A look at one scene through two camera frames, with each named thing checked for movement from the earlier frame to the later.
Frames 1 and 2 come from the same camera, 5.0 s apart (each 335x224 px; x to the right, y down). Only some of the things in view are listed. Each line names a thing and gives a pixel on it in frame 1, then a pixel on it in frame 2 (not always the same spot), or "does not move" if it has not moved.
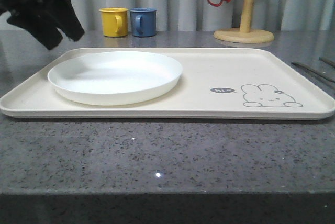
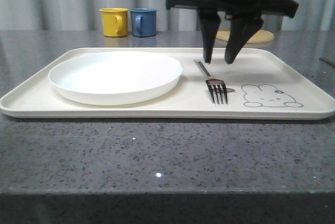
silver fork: [319, 74] -> [215, 86]
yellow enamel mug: [114, 21] does not move
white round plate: [114, 78] does not move
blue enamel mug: [143, 21] does not move
